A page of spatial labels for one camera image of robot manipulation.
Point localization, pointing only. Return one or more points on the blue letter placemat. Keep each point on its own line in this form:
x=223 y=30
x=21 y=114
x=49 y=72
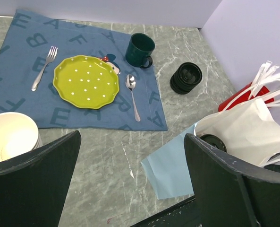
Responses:
x=22 y=56

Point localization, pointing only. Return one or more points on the silver fork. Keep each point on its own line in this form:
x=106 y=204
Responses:
x=50 y=58

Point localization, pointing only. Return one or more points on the red cup with stirrers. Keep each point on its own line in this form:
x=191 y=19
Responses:
x=265 y=85

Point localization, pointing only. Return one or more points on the light blue paper bag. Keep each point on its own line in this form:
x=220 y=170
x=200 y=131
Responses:
x=248 y=132

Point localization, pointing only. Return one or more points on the stack of black cup lids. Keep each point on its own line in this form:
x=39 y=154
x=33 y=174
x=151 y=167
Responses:
x=186 y=78

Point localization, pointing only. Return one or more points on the green polka dot plate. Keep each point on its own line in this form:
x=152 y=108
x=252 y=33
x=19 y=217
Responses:
x=86 y=82

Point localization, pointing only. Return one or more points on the stack of brown paper cups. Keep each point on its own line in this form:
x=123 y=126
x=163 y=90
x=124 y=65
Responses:
x=19 y=134

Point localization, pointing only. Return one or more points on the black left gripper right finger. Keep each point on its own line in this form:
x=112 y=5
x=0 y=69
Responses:
x=231 y=192

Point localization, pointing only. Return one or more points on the silver spoon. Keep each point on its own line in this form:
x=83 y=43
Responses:
x=130 y=83

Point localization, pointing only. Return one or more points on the black plastic cup lid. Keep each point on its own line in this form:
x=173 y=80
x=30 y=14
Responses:
x=214 y=141

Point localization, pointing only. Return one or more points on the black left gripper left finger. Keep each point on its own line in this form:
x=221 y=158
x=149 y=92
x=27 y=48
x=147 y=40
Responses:
x=34 y=185

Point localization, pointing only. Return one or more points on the small cartoon figure toy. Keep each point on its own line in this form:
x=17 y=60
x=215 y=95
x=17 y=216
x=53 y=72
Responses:
x=110 y=59

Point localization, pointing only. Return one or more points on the dark teal mug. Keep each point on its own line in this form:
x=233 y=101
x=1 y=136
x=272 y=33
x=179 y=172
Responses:
x=139 y=51

